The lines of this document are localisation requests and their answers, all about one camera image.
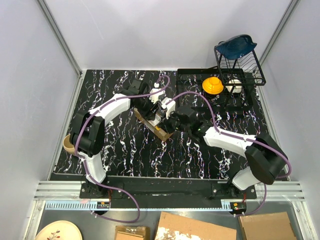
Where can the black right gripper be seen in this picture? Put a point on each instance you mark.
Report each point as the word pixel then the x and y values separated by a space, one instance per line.
pixel 169 129

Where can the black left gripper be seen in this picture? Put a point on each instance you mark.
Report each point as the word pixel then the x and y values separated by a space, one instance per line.
pixel 148 114

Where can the brown cardboard express box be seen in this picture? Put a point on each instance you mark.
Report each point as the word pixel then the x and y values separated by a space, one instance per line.
pixel 153 125

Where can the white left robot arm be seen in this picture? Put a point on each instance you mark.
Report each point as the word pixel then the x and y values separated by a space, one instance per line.
pixel 87 137

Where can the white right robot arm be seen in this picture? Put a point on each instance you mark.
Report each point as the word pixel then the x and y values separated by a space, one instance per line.
pixel 264 156

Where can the small cardboard box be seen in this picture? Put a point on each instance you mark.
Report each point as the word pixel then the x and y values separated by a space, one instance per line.
pixel 123 232

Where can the cardboard box at corner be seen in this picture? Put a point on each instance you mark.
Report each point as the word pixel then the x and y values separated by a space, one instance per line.
pixel 270 226

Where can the black drain tray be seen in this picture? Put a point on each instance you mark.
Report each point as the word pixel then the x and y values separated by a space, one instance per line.
pixel 191 79

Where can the yellow plastic cup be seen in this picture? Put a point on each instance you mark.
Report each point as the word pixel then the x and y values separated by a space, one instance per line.
pixel 212 85

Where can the white small cup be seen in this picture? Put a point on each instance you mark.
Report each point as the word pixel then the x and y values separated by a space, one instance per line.
pixel 234 86

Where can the beige ceramic mug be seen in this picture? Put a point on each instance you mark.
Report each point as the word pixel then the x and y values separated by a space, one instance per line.
pixel 68 146

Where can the blue bowl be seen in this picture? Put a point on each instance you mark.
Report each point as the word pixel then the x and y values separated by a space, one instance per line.
pixel 237 47

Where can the flat cardboard sheet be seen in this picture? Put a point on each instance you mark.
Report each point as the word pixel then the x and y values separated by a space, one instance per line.
pixel 176 227

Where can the patterned ceramic plate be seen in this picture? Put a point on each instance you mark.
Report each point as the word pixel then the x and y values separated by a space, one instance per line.
pixel 60 230

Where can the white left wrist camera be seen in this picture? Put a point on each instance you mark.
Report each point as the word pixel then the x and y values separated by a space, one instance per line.
pixel 156 92

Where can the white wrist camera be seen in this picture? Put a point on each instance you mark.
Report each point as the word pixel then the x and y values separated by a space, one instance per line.
pixel 169 105
pixel 156 92

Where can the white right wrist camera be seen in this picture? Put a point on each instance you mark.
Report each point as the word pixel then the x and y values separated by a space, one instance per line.
pixel 169 105

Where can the black wire dish rack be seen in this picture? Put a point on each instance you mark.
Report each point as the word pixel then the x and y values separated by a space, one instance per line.
pixel 245 71

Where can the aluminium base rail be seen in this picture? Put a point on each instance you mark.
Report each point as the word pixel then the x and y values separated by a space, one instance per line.
pixel 128 193

